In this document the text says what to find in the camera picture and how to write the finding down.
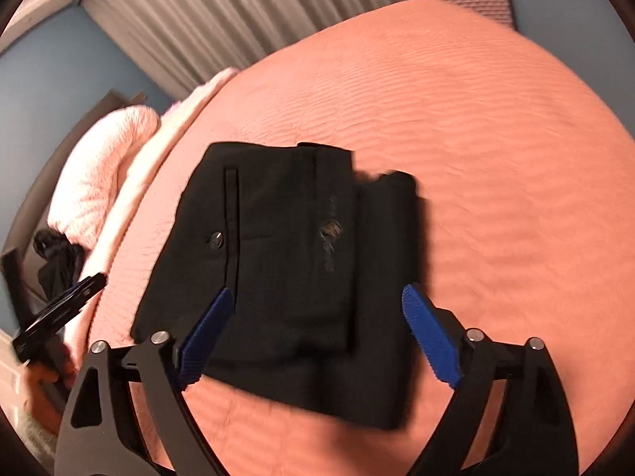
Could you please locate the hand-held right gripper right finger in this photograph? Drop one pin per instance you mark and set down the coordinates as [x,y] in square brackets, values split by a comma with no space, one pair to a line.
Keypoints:
[431,334]

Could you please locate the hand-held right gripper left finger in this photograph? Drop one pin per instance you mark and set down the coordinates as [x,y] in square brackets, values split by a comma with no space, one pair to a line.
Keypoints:
[203,339]

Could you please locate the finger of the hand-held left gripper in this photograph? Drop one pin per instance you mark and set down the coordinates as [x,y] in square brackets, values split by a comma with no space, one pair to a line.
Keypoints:
[79,290]

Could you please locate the black pants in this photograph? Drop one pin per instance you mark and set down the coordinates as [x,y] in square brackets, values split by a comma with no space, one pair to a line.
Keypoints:
[278,258]

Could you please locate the person's left forearm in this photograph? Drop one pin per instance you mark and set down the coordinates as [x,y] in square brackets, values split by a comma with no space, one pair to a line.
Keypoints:
[32,444]

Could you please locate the person's left hand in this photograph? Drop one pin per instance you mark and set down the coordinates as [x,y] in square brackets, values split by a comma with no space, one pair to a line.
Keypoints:
[42,389]

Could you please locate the dark cloth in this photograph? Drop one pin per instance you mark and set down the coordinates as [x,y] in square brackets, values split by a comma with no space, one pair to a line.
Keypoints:
[57,263]

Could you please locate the floral white pillow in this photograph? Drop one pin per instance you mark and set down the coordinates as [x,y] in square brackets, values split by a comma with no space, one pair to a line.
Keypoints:
[94,173]

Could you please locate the grey-brown headboard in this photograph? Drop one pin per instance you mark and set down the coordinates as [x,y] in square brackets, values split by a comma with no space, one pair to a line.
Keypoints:
[54,168]

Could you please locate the pale pink blanket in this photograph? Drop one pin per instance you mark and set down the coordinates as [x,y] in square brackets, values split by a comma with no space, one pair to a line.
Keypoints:
[163,134]

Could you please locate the bed with pink quilted cover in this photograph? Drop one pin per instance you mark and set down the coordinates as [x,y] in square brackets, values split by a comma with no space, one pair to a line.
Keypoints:
[471,158]

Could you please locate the grey pleated curtain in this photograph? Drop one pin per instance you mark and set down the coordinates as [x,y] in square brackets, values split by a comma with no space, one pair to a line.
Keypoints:
[223,15]

